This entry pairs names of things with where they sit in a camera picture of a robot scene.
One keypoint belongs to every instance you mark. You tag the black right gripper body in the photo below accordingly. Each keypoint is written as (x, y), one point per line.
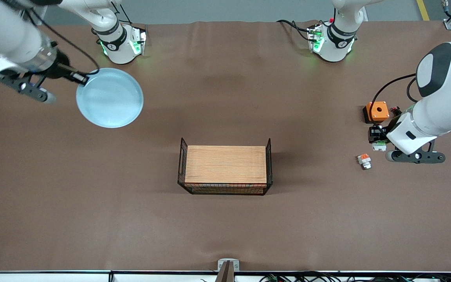
(62, 68)

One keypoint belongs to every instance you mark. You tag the red button green contact block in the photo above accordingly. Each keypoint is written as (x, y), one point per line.
(379, 146)

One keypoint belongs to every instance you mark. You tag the light blue round plate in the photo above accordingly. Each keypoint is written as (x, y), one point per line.
(110, 98)

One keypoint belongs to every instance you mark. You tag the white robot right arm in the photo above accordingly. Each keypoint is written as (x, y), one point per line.
(10, 35)

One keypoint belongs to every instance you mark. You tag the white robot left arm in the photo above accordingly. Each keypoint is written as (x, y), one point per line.
(444, 105)

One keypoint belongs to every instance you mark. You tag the black push button head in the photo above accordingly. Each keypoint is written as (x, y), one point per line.
(395, 111)

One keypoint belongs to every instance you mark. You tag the white orange contact block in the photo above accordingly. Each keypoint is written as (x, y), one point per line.
(364, 161)

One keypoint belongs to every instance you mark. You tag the brown table cover sheet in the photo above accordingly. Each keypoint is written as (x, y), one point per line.
(225, 227)

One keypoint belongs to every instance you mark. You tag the orange button enclosure box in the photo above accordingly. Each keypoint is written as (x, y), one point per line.
(377, 111)

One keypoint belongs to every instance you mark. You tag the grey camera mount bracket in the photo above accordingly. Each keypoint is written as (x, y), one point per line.
(228, 268)

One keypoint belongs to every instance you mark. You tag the white table edge rail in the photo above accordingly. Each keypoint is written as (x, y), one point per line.
(53, 276)

